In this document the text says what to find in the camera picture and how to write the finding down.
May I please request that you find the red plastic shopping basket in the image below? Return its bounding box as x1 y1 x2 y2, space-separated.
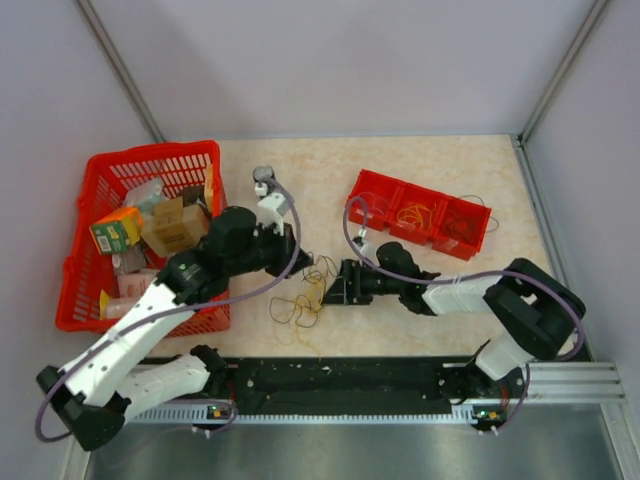
55 140 227 334

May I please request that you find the white slotted cable duct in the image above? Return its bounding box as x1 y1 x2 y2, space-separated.
134 402 506 426

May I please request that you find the pink snack packet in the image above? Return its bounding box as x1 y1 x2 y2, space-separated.
99 268 159 320

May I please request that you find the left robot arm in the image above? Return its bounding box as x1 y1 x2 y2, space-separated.
36 206 311 452

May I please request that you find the tangled wire bundle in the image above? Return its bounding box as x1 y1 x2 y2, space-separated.
268 255 339 359

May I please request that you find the brown cardboard box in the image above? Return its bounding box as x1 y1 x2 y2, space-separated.
141 197 209 257

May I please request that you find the pink wire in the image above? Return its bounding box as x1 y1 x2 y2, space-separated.
352 189 391 219

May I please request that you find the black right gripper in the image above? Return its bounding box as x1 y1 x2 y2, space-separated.
320 258 404 305

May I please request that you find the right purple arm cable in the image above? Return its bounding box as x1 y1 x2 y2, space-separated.
342 195 586 362

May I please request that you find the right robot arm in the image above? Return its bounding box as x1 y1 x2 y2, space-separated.
321 242 586 396

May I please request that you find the black drink can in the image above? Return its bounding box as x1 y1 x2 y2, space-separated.
252 165 276 191

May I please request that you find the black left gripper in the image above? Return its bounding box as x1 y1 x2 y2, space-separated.
227 219 313 279

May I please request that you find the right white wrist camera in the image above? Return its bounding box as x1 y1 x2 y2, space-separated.
352 235 377 264

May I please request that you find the red three-compartment bin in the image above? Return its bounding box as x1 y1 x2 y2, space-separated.
348 169 491 261

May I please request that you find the green orange carton box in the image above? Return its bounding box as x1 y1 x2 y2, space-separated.
89 207 144 255

